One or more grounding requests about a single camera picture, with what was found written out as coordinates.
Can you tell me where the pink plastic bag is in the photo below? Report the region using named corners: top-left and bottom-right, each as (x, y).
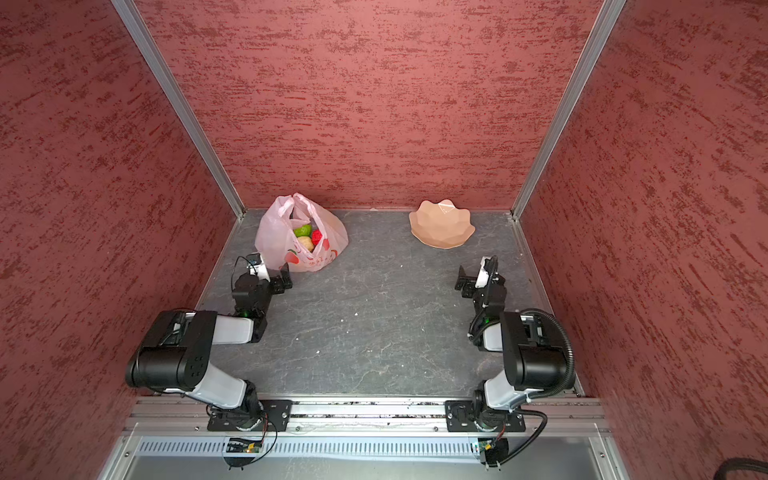
top-left (255, 193), bottom-right (349, 272)

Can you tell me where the pink scalloped bowl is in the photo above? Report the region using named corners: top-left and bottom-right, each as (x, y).
top-left (409, 199), bottom-right (476, 250)

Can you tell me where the red fake strawberry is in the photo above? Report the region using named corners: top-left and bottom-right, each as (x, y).
top-left (310, 229), bottom-right (323, 246)

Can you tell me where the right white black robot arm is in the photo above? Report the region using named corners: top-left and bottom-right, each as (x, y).
top-left (455, 256), bottom-right (575, 431)

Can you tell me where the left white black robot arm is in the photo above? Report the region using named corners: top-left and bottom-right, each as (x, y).
top-left (125, 256), bottom-right (293, 431)

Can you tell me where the beige fake fruit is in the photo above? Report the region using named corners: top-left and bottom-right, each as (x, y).
top-left (297, 236), bottom-right (315, 252)

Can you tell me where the green fake fruit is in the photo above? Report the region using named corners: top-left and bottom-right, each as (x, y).
top-left (293, 224), bottom-right (313, 237)

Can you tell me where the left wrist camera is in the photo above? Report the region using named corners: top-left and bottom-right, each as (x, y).
top-left (245, 252), bottom-right (270, 281)

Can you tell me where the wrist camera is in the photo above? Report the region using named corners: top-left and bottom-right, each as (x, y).
top-left (245, 252), bottom-right (270, 281)
top-left (475, 255), bottom-right (498, 289)

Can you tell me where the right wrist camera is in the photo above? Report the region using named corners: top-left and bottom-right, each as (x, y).
top-left (475, 255), bottom-right (498, 289)

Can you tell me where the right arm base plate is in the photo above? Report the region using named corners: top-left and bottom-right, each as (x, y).
top-left (444, 400), bottom-right (526, 433)

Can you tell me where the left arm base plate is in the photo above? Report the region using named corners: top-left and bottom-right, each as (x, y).
top-left (207, 399), bottom-right (294, 434)

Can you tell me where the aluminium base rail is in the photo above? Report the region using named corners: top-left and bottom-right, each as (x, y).
top-left (122, 394), bottom-right (611, 437)

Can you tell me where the left aluminium corner post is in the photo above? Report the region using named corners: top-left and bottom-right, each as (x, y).
top-left (111, 0), bottom-right (247, 220)

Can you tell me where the aluminium corner post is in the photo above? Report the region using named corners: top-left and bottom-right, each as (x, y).
top-left (511, 0), bottom-right (626, 222)
top-left (111, 0), bottom-right (247, 220)

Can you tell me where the right aluminium corner post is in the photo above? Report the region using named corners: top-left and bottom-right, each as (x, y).
top-left (511, 0), bottom-right (626, 222)

